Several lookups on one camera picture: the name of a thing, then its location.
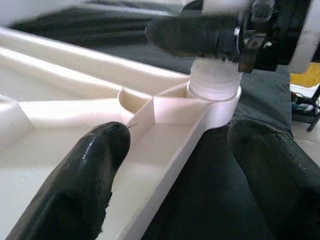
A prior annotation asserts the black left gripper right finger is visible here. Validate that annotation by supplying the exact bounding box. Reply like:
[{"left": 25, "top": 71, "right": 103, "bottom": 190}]
[{"left": 227, "top": 118, "right": 320, "bottom": 240}]

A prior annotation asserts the white plastic table top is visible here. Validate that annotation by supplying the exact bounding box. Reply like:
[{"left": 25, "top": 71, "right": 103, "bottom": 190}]
[{"left": 0, "top": 26, "right": 243, "bottom": 240}]

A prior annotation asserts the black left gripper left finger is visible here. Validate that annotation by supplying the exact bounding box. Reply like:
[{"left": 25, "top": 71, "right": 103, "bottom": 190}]
[{"left": 4, "top": 121, "right": 132, "bottom": 240}]

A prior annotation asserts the black table cloth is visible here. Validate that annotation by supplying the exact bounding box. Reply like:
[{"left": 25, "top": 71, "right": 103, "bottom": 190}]
[{"left": 9, "top": 0, "right": 295, "bottom": 240}]

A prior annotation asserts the black metal table leg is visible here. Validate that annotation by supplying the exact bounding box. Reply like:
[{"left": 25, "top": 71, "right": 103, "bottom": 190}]
[{"left": 306, "top": 84, "right": 320, "bottom": 132}]

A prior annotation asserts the yellow plastic object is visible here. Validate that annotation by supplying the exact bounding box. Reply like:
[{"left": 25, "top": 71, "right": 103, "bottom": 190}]
[{"left": 289, "top": 62, "right": 320, "bottom": 87}]

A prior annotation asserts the white plastic table leg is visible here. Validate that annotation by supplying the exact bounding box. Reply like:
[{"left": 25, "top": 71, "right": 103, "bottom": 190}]
[{"left": 187, "top": 0, "right": 248, "bottom": 101}]

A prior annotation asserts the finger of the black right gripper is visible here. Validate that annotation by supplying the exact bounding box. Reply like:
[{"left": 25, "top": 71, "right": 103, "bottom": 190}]
[
  {"left": 145, "top": 16, "right": 241, "bottom": 58},
  {"left": 181, "top": 0, "right": 205, "bottom": 12}
]

